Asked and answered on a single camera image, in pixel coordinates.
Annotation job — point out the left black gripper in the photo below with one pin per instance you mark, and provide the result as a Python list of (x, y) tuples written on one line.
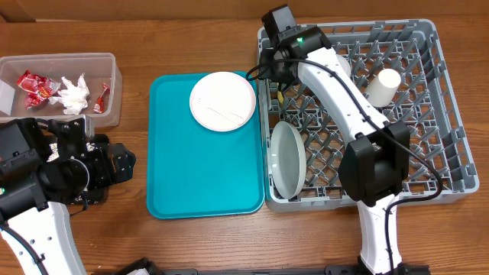
[(122, 169)]

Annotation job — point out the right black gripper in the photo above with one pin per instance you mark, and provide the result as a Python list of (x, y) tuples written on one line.
[(273, 70)]

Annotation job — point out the yellow plastic spoon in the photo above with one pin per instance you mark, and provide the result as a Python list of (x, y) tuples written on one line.
[(280, 98)]

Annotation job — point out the small red sauce packet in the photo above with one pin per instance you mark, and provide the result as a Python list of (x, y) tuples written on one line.
[(99, 106)]

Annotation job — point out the small grey bowl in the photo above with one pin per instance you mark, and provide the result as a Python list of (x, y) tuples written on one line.
[(345, 65)]

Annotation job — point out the white napkin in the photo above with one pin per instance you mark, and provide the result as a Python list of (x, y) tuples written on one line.
[(73, 98)]

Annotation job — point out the grey round plate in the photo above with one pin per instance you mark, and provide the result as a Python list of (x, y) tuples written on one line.
[(288, 160)]

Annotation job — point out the white paper cup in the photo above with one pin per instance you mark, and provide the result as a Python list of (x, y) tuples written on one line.
[(383, 87)]

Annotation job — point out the large red snack wrapper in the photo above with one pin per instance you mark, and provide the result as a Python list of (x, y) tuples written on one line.
[(38, 88)]

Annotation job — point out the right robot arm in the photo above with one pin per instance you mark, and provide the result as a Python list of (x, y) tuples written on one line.
[(376, 158)]

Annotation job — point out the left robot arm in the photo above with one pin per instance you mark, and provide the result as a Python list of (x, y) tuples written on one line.
[(47, 165)]

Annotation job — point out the grey dishwasher rack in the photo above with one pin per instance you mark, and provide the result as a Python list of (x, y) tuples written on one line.
[(442, 170)]

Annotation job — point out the black plastic bin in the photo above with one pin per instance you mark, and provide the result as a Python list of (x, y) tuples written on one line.
[(95, 195)]

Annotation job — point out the white rice grains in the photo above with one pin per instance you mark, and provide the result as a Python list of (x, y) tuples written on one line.
[(72, 151)]

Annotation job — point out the white round plate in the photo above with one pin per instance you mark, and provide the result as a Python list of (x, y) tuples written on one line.
[(222, 101)]

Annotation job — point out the teal plastic tray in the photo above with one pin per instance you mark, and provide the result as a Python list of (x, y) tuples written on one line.
[(193, 172)]

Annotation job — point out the clear plastic bin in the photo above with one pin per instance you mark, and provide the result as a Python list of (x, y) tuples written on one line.
[(99, 68)]

